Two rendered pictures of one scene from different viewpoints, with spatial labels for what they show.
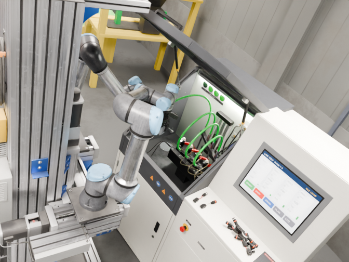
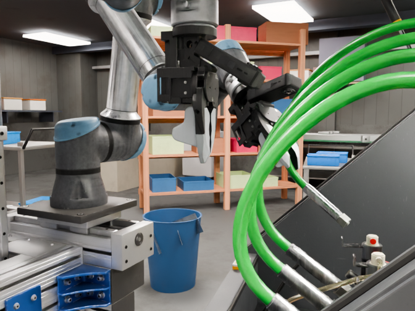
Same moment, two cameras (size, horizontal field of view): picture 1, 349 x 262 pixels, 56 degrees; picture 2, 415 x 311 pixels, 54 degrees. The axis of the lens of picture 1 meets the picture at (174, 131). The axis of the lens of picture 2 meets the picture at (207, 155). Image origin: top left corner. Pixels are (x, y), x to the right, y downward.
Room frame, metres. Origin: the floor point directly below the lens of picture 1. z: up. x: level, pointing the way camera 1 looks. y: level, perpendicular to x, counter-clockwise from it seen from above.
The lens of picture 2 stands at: (1.46, -0.53, 1.28)
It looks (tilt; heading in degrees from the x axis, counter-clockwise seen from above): 6 degrees down; 69
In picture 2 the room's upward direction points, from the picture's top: straight up
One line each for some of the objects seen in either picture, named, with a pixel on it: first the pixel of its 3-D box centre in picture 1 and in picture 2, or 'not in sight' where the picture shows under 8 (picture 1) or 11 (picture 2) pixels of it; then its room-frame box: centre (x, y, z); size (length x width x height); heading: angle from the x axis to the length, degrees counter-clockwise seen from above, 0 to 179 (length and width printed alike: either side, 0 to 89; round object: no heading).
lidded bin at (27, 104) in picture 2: not in sight; (33, 105); (1.16, 9.07, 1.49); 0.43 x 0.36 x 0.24; 42
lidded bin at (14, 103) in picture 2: not in sight; (7, 103); (0.70, 8.66, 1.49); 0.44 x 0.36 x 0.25; 42
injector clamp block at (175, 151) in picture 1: (186, 169); not in sight; (1.82, -0.18, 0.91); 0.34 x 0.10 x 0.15; 51
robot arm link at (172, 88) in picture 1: (170, 94); not in sight; (1.68, 0.09, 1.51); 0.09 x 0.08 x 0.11; 174
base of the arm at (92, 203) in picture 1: (94, 193); not in sight; (1.16, 0.28, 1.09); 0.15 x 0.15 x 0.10
